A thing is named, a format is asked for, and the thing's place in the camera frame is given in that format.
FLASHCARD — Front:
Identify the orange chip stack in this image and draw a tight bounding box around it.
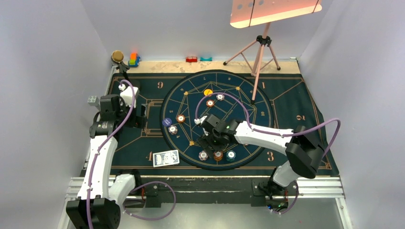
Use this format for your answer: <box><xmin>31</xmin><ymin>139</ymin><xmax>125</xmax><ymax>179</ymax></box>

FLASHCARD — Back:
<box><xmin>213</xmin><ymin>151</ymin><xmax>223</xmax><ymax>162</ymax></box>

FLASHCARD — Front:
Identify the pink white chip stack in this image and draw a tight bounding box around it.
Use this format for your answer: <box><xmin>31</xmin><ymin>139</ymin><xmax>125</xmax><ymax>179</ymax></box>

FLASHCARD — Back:
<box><xmin>199</xmin><ymin>151</ymin><xmax>209</xmax><ymax>161</ymax></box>

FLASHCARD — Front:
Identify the orange poker chip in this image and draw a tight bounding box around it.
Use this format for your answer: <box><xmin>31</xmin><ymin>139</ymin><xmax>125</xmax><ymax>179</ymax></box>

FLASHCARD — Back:
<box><xmin>206</xmin><ymin>100</ymin><xmax>215</xmax><ymax>107</ymax></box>
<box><xmin>176</xmin><ymin>114</ymin><xmax>186</xmax><ymax>123</ymax></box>

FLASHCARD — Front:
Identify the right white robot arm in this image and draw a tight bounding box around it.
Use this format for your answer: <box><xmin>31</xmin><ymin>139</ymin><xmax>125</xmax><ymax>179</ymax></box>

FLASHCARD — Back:
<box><xmin>194</xmin><ymin>114</ymin><xmax>324</xmax><ymax>194</ymax></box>

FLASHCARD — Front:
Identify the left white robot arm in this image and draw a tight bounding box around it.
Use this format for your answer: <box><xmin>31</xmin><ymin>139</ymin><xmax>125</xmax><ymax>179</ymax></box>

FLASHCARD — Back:
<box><xmin>66</xmin><ymin>79</ymin><xmax>146</xmax><ymax>229</ymax></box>

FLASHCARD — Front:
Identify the teal chip stack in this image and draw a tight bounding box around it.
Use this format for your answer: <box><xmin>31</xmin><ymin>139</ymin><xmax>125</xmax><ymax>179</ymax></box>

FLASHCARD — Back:
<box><xmin>225</xmin><ymin>150</ymin><xmax>236</xmax><ymax>162</ymax></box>

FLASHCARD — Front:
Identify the purple round blind button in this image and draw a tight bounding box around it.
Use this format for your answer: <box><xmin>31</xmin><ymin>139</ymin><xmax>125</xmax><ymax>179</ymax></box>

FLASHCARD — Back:
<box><xmin>162</xmin><ymin>118</ymin><xmax>172</xmax><ymax>127</ymax></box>

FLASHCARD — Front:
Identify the dark green rectangular poker mat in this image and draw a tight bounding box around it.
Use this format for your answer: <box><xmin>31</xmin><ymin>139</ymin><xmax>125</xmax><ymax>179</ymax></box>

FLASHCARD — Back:
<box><xmin>111</xmin><ymin>70</ymin><xmax>323</xmax><ymax>176</ymax></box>

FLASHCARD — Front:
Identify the blue playing card deck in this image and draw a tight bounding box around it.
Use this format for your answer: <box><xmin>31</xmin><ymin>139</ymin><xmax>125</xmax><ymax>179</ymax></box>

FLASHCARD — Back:
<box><xmin>152</xmin><ymin>150</ymin><xmax>180</xmax><ymax>167</ymax></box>

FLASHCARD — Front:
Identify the yellow round dealer button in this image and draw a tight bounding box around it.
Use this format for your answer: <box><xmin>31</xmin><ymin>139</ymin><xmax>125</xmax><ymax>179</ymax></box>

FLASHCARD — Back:
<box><xmin>203</xmin><ymin>89</ymin><xmax>213</xmax><ymax>96</ymax></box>

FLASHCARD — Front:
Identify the grey lego brick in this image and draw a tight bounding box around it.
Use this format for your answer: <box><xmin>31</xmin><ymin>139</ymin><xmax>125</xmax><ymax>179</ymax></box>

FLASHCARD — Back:
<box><xmin>87</xmin><ymin>96</ymin><xmax>99</xmax><ymax>107</ymax></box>

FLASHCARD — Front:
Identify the orange green blue block stack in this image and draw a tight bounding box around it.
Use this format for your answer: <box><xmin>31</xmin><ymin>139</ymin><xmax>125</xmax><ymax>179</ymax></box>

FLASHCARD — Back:
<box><xmin>128</xmin><ymin>52</ymin><xmax>141</xmax><ymax>67</ymax></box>

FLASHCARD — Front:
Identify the red toy block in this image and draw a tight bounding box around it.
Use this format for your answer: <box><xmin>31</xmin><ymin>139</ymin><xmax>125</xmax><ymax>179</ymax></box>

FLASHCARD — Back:
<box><xmin>185</xmin><ymin>56</ymin><xmax>198</xmax><ymax>62</ymax></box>

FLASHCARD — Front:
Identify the teal toy block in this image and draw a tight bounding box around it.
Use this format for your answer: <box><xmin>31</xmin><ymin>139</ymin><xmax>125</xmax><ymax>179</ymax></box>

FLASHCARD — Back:
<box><xmin>200</xmin><ymin>56</ymin><xmax>213</xmax><ymax>62</ymax></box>

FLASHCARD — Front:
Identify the pink tripod stand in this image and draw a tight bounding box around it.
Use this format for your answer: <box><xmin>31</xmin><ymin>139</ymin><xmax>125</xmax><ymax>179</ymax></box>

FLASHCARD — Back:
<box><xmin>223</xmin><ymin>22</ymin><xmax>281</xmax><ymax>104</ymax></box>

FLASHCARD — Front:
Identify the pink light panel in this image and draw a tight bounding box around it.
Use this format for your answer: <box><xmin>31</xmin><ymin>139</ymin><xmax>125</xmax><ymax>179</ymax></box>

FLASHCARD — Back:
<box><xmin>230</xmin><ymin>0</ymin><xmax>322</xmax><ymax>29</ymax></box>

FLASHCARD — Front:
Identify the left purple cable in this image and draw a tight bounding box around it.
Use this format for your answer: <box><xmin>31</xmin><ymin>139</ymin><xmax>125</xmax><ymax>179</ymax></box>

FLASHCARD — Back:
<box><xmin>85</xmin><ymin>79</ymin><xmax>177</xmax><ymax>229</ymax></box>

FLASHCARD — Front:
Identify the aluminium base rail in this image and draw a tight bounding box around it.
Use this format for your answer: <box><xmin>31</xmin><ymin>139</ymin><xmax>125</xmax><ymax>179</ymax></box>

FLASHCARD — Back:
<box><xmin>57</xmin><ymin>176</ymin><xmax>353</xmax><ymax>229</ymax></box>

